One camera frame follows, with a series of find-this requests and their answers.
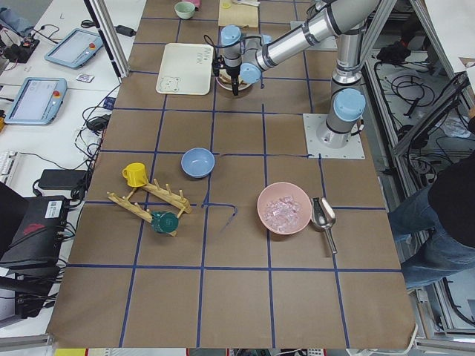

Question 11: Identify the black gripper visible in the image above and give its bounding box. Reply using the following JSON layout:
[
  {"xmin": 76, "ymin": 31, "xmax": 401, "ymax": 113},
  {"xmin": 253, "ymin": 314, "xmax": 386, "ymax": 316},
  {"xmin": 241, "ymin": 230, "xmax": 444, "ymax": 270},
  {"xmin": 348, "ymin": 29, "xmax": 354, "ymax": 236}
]
[{"xmin": 212, "ymin": 56, "xmax": 241, "ymax": 96}]

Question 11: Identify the bread slice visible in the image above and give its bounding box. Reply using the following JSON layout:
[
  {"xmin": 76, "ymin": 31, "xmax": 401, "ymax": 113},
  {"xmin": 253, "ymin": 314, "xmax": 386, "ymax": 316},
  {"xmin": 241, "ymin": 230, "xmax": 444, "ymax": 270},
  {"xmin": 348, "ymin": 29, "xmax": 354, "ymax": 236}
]
[{"xmin": 219, "ymin": 71, "xmax": 243, "ymax": 85}]

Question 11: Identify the cream round plate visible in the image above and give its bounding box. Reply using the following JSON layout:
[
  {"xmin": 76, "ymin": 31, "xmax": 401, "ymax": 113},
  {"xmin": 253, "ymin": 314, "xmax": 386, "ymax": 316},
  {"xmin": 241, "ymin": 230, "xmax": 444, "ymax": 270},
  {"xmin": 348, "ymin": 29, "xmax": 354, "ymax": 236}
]
[{"xmin": 216, "ymin": 77, "xmax": 251, "ymax": 91}]

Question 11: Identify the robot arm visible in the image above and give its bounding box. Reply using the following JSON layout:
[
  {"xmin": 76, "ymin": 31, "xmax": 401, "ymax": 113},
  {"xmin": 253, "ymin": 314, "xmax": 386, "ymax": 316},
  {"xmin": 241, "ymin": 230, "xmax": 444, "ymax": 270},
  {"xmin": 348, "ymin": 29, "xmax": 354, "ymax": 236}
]
[{"xmin": 212, "ymin": 0, "xmax": 378, "ymax": 148}]

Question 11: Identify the cream bear tray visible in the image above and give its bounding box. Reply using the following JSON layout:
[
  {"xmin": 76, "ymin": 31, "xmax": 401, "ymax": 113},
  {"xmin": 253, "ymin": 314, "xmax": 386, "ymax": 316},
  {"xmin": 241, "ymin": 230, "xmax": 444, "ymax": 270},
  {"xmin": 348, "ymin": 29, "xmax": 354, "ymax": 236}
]
[{"xmin": 156, "ymin": 43, "xmax": 214, "ymax": 96}]

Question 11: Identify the wooden cutting board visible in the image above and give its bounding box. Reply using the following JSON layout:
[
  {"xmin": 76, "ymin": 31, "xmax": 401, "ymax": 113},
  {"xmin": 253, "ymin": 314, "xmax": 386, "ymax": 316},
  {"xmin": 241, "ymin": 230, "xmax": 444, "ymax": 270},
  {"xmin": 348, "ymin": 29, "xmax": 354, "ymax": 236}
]
[{"xmin": 218, "ymin": 0, "xmax": 259, "ymax": 28}]

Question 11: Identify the green bowl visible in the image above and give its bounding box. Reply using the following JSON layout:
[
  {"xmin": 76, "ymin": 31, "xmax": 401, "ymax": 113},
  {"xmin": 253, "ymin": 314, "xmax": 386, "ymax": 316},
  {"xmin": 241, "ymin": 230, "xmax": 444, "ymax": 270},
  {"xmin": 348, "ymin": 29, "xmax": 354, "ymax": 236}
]
[{"xmin": 174, "ymin": 1, "xmax": 195, "ymax": 19}]

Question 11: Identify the pink cloth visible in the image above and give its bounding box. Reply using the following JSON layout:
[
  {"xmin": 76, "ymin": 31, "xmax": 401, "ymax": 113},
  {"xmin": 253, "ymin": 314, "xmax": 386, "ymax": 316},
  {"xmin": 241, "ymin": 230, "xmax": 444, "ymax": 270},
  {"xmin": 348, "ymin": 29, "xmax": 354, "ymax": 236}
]
[{"xmin": 190, "ymin": 0, "xmax": 201, "ymax": 10}]

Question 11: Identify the blue bowl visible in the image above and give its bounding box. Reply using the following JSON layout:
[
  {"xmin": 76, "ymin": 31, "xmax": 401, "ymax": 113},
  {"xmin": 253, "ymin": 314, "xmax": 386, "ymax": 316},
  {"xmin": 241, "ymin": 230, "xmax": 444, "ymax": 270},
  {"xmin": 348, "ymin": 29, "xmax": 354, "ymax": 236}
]
[{"xmin": 181, "ymin": 148, "xmax": 215, "ymax": 179}]

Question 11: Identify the yellow mug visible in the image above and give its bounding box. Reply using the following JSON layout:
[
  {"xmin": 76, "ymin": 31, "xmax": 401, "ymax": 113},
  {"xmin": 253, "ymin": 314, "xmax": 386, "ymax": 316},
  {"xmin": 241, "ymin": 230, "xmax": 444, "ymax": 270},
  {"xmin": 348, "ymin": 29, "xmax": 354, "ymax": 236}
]
[{"xmin": 122, "ymin": 162, "xmax": 148, "ymax": 188}]

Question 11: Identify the wooden dish rack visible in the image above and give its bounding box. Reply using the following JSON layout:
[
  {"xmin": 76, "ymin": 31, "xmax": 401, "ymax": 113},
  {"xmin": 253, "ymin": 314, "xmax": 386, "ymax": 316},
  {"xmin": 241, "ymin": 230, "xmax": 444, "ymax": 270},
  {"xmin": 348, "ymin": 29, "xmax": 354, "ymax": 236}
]
[{"xmin": 106, "ymin": 178, "xmax": 193, "ymax": 237}]

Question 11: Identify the pink bowl with ice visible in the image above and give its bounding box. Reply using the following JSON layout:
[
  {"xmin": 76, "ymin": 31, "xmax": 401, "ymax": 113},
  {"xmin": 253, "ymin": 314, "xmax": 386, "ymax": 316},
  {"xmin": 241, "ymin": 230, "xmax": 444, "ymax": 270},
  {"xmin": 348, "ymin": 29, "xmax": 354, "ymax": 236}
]
[{"xmin": 257, "ymin": 182, "xmax": 312, "ymax": 234}]

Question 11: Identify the teach pendant far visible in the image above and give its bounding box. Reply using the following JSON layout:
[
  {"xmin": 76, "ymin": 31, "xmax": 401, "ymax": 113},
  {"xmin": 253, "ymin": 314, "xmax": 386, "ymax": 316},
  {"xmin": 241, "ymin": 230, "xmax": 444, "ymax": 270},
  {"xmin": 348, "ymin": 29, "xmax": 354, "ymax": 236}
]
[{"xmin": 45, "ymin": 28, "xmax": 103, "ymax": 68}]

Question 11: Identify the teach pendant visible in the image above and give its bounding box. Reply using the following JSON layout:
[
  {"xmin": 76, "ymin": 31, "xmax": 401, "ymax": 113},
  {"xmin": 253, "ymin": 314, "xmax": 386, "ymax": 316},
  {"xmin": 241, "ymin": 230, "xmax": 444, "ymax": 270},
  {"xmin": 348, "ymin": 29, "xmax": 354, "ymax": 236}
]
[
  {"xmin": 45, "ymin": 28, "xmax": 103, "ymax": 68},
  {"xmin": 4, "ymin": 77, "xmax": 68, "ymax": 125}
]

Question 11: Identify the dark green mug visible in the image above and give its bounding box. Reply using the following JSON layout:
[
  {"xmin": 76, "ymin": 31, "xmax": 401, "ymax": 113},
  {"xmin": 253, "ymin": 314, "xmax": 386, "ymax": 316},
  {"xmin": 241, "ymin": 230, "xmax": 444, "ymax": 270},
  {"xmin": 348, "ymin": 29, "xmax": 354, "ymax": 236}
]
[{"xmin": 151, "ymin": 211, "xmax": 179, "ymax": 234}]

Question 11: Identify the metal scoop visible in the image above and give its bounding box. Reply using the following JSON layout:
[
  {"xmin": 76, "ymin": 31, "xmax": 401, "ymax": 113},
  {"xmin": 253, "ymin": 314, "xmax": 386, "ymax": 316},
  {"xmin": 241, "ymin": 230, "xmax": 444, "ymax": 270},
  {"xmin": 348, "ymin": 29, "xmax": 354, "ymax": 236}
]
[{"xmin": 312, "ymin": 197, "xmax": 338, "ymax": 254}]

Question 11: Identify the teach pendant near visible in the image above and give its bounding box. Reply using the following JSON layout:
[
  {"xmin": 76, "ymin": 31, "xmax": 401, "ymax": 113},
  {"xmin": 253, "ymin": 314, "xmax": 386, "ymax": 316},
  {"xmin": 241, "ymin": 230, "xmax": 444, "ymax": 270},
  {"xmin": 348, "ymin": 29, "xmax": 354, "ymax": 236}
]
[{"xmin": 4, "ymin": 77, "xmax": 68, "ymax": 125}]

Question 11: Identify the black power adapter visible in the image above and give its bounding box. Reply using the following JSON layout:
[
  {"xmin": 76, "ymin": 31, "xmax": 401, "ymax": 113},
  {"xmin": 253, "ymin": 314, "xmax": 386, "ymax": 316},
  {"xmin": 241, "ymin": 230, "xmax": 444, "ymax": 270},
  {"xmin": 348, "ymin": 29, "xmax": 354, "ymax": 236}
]
[{"xmin": 38, "ymin": 169, "xmax": 86, "ymax": 191}]

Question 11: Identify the person in black shirt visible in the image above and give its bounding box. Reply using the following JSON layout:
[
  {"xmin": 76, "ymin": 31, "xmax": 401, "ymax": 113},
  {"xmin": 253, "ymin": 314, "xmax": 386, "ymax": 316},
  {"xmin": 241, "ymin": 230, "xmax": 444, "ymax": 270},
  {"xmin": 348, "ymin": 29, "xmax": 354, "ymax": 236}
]
[{"xmin": 388, "ymin": 154, "xmax": 474, "ymax": 289}]

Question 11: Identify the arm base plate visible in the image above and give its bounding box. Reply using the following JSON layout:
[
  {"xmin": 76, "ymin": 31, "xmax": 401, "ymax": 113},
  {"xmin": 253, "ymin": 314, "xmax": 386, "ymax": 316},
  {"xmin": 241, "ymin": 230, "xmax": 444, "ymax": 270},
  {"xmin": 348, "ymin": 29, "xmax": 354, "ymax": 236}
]
[{"xmin": 303, "ymin": 113, "xmax": 365, "ymax": 159}]

